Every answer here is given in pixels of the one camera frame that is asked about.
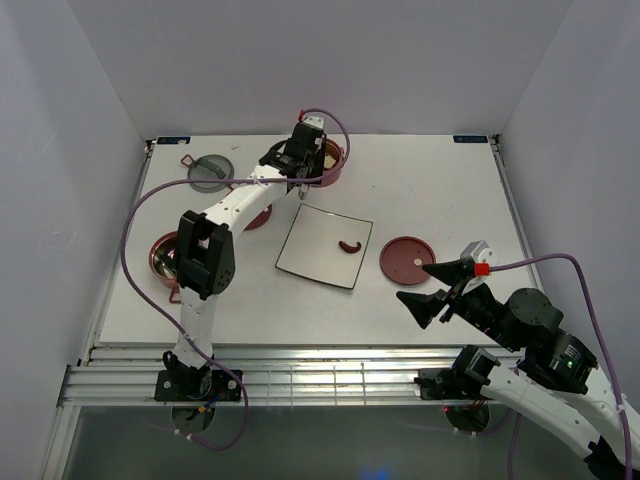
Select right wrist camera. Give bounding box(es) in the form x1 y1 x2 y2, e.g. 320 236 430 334
460 240 498 294

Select pink bowl rear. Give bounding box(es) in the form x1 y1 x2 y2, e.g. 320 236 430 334
317 139 345 188

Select aluminium frame rail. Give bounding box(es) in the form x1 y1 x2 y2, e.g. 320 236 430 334
55 344 601 409

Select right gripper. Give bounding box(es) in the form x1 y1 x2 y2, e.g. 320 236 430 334
394 258 521 352

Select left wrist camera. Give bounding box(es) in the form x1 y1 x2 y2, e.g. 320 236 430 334
298 110 325 130

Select sushi roll yellow top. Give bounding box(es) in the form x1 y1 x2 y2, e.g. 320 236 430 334
324 155 337 170

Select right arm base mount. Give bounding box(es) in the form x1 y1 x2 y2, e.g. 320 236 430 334
414 362 501 401

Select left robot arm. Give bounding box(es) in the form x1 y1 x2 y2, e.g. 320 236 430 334
163 115 326 400

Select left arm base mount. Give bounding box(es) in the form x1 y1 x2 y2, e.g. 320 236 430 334
153 370 243 403

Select dark red lid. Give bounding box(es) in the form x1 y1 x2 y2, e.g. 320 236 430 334
245 205 273 231
379 236 436 286

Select pink bowl front left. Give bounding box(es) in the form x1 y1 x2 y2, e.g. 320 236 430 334
148 231 181 305

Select grey lunch box lid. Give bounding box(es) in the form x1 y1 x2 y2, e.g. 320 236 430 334
180 154 235 194

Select white square plate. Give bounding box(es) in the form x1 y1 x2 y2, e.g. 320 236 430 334
275 204 373 290

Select pink bowl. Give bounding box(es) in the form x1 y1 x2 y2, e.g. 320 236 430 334
148 231 181 305
317 139 345 188

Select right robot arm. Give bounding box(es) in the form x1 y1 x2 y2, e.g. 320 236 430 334
396 257 639 479

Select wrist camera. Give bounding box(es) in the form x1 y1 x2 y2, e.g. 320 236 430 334
298 110 325 130
460 240 498 294

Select metal tongs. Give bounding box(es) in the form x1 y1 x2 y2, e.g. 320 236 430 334
298 185 310 201

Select dark red inner lid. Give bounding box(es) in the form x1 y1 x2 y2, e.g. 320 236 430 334
245 205 273 231

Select dark red lid right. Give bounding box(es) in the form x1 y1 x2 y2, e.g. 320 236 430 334
379 236 436 286

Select dark red sausage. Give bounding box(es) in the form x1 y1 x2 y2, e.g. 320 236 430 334
338 241 362 254

